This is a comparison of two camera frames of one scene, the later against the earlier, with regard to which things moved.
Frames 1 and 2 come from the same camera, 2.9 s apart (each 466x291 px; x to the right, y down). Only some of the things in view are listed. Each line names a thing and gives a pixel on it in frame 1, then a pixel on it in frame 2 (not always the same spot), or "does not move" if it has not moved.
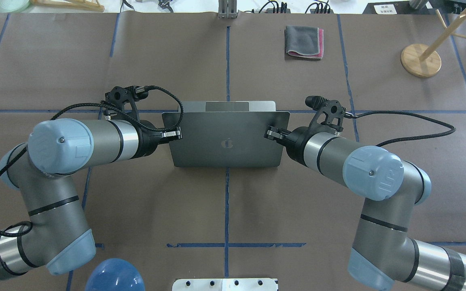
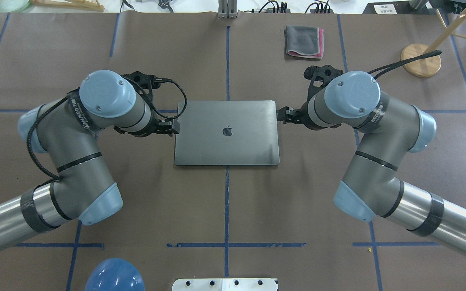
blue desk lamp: x=115 y=274 does not move
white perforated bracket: x=228 y=284 does not move
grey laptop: x=226 y=133 does not move
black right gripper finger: x=275 y=133 to x=288 y=114
